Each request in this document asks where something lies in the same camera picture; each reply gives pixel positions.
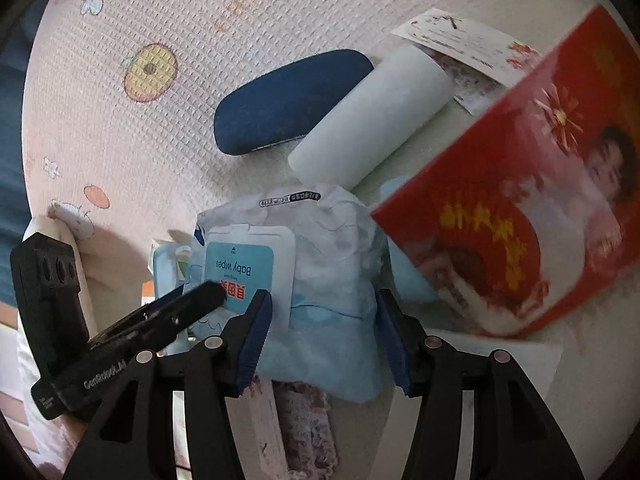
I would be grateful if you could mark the red printed box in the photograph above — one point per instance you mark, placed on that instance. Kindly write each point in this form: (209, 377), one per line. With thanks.
(520, 180)

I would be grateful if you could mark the floral patterned box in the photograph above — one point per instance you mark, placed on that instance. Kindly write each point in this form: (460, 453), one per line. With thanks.
(305, 425)

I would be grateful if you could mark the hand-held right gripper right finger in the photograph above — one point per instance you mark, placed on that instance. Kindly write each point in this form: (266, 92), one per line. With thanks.
(395, 345)

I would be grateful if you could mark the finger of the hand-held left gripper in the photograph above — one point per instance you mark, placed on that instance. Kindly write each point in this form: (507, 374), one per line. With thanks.
(175, 312)

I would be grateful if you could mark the pink cartoon printed blanket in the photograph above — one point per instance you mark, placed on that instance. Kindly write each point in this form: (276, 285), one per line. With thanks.
(160, 160)

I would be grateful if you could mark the light blue baby wipes pack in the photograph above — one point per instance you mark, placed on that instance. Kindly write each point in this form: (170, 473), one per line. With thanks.
(330, 270)

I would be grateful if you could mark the small pale blue packet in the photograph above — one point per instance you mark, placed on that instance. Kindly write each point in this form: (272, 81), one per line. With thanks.
(167, 265)

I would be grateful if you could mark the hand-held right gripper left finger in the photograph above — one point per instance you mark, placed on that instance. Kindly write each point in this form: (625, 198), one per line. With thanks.
(255, 340)

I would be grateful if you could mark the dark blue glasses case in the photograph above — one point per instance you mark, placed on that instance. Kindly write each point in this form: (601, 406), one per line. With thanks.
(290, 100)

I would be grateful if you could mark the white cylindrical roll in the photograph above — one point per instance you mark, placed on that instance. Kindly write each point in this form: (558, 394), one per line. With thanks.
(370, 120)

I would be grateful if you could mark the white floral card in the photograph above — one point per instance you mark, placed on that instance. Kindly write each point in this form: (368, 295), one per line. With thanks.
(465, 40)

